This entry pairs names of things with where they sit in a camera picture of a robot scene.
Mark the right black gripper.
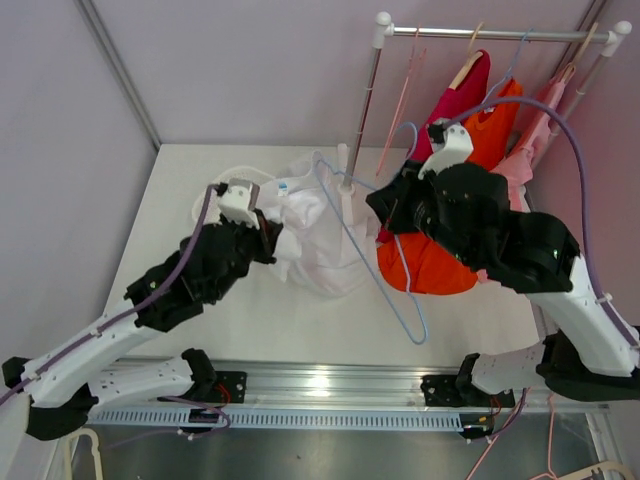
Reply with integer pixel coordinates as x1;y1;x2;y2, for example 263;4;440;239
367;159;476;267

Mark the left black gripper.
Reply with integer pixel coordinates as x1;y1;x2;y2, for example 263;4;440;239
208;207;282;301

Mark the white t shirt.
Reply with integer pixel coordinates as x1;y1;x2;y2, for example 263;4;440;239
257;150;380;297

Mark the magenta t shirt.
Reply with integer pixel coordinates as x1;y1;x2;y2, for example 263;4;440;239
409;50;491;162

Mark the beige wooden hanger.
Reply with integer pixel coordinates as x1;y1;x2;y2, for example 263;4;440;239
449;21;485;90

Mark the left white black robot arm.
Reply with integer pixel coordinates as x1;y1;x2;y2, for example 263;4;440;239
2;214;283;441

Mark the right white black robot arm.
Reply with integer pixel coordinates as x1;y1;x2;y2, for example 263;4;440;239
366;161;639;407

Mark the orange t shirt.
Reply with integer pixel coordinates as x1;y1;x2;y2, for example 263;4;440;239
377;104;519;295

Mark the pink t shirt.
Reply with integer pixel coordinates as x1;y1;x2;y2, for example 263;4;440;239
491;63;576;212

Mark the beige hanger bottom left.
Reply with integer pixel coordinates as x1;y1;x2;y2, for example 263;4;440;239
62;427;106;480

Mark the pink hanger on floor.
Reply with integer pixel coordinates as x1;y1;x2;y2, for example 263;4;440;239
464;392;561;480

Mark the beige hanger bottom right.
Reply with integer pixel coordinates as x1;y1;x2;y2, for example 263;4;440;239
535;460;636;480

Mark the white plastic laundry basket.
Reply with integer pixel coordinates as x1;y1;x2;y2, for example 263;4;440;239
191;166;271;226

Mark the metal clothes rack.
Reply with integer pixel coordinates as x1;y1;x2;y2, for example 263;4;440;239
337;2;632;199

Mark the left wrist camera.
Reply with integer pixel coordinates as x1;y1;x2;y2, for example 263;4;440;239
217;178;260;229

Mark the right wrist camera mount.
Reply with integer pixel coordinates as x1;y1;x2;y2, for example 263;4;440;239
418;119;474;180

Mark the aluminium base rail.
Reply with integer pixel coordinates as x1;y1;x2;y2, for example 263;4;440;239
107;357;611;416

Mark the pink wire hanger on rack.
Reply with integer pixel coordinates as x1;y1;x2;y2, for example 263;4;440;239
375;32;426;176

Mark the white cable duct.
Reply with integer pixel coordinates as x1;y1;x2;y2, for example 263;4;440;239
89;407;463;433

